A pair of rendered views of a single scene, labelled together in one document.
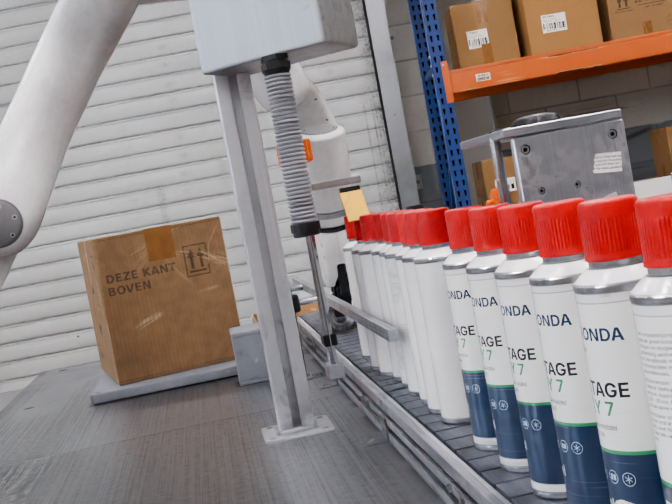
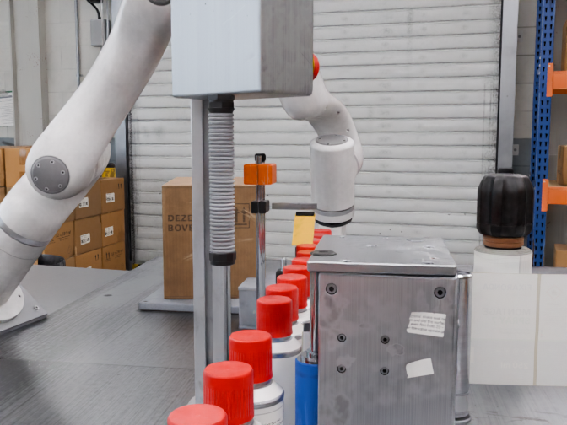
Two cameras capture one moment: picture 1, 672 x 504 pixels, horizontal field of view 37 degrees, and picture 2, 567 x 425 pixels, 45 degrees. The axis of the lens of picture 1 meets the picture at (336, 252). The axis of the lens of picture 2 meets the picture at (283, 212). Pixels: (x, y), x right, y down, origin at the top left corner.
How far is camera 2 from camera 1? 0.48 m
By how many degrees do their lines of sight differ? 16
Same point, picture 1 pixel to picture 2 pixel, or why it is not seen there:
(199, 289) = (238, 239)
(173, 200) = not seen: hidden behind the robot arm
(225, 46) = (190, 77)
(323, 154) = (328, 163)
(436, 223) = (270, 317)
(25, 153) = (82, 123)
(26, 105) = (90, 84)
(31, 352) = not seen: hidden behind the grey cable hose
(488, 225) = (212, 396)
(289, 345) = (214, 341)
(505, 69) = not seen: outside the picture
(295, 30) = (240, 75)
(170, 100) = (343, 58)
